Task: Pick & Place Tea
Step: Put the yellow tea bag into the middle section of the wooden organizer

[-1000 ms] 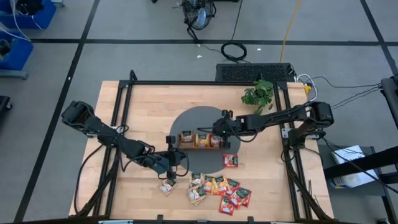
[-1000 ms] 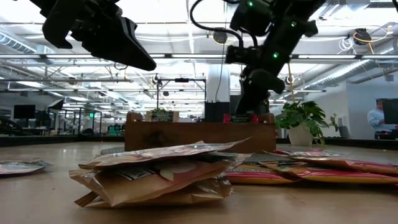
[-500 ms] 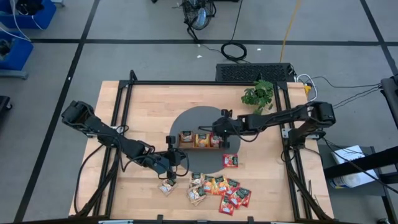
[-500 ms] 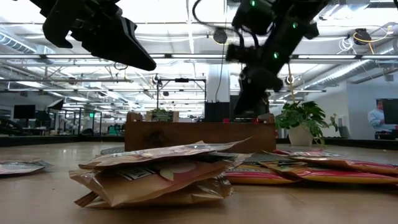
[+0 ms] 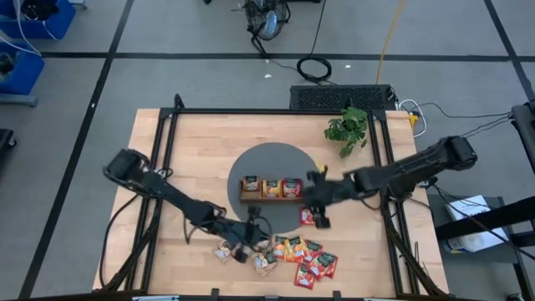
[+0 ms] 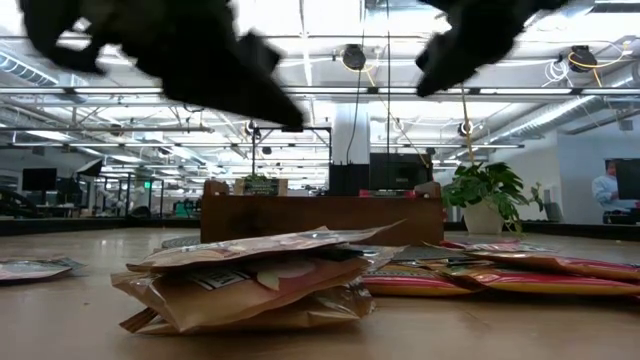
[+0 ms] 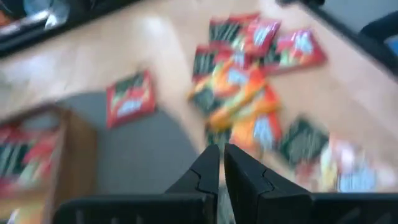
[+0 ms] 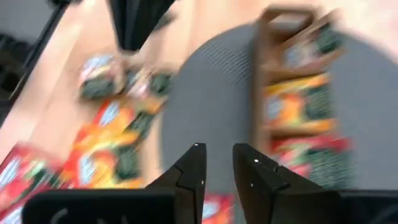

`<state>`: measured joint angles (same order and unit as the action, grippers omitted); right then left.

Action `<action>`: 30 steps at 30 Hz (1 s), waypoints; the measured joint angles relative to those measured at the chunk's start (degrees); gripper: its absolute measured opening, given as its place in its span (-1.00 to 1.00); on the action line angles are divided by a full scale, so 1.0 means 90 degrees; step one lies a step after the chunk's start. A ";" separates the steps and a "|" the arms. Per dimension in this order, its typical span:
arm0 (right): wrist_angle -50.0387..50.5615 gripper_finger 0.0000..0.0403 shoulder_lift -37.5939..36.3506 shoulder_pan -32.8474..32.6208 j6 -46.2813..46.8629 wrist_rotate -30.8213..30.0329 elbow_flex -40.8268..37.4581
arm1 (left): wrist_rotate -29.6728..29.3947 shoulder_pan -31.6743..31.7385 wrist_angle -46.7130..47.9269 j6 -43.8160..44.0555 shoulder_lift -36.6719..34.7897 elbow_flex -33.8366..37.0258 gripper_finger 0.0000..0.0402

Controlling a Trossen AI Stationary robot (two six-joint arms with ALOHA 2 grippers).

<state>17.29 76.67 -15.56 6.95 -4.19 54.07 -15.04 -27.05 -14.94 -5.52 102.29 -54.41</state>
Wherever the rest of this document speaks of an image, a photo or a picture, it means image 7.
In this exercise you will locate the wooden three-compartment tray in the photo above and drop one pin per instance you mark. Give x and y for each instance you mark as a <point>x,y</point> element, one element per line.
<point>77,149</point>

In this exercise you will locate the orange tea packet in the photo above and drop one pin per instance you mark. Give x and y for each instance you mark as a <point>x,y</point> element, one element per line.
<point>239,77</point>
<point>258,130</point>

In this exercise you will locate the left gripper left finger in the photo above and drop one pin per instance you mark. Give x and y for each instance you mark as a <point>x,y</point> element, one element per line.
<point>174,208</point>

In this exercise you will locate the beige tea packet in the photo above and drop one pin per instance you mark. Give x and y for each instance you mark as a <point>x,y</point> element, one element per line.
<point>301,143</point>

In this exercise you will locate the red tea packet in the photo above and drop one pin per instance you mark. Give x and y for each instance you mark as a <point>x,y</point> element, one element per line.
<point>211,60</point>
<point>25,152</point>
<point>231,28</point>
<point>261,35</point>
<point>130,98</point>
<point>295,49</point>

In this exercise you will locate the round grey placemat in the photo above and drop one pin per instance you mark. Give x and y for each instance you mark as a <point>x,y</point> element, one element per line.
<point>140,155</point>

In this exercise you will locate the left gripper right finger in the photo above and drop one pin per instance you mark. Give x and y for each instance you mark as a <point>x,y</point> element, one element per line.
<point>280,205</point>

